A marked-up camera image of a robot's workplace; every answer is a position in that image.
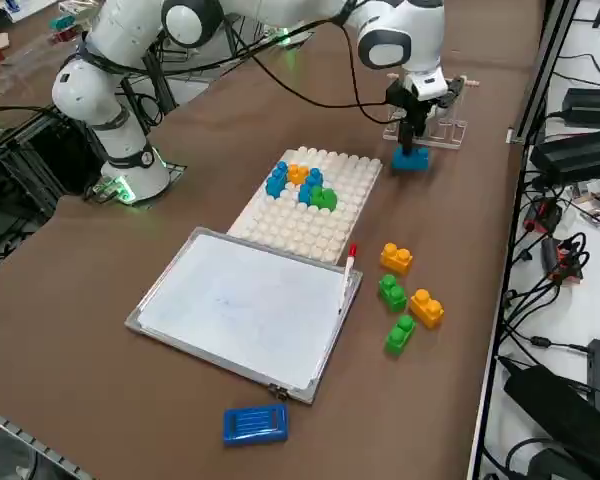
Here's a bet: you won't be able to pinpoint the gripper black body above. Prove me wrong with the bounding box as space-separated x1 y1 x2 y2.
384 78 435 140

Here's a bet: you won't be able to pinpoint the blue three-stud block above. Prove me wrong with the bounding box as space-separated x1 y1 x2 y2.
264 160 290 200
390 147 432 175
298 168 325 206

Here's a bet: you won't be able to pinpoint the green two-stud block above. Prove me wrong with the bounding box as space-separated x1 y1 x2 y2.
377 273 409 314
383 314 417 357
309 185 339 211

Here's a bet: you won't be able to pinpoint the red-capped marker pen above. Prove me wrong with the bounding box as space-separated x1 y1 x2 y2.
337 243 359 315

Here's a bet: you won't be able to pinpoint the white studded baseplate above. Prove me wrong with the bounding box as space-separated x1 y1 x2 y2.
227 144 385 265

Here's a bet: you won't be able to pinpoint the blue whiteboard eraser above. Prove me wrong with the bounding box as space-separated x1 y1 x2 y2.
222 402 290 447

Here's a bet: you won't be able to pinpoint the black power strip red switches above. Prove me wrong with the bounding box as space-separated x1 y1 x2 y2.
523 197 565 235

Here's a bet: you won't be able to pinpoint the grey power adapter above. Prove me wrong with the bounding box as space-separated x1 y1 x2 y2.
529 127 600 185

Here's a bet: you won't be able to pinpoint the yellow block with dark sticker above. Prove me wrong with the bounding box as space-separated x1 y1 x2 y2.
408 288 445 330

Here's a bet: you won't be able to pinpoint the black power adapter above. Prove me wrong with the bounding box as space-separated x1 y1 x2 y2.
561 87 600 129
502 364 600 480

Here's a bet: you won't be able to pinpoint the orange black device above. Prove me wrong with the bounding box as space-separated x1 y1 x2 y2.
539 233 592 287

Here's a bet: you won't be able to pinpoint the oblong wrist camera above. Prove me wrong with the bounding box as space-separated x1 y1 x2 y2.
437 77 469 109

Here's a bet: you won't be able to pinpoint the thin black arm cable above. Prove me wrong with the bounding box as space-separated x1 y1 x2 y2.
249 19 406 126

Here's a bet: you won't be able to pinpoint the upright aluminium post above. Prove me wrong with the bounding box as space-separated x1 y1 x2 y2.
512 0 581 144

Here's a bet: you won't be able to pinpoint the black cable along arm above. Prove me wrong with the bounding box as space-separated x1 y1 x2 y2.
77 14 361 86

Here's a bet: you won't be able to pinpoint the black cable bundle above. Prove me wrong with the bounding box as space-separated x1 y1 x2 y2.
494 229 599 361

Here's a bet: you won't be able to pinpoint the whiteboard with silver frame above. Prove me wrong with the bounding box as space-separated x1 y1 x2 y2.
124 226 365 406

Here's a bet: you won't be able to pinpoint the black frame under table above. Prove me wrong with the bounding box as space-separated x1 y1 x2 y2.
0 107 109 224

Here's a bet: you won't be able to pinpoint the grey slotted edge rail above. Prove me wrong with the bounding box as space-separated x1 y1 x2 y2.
0 403 95 480

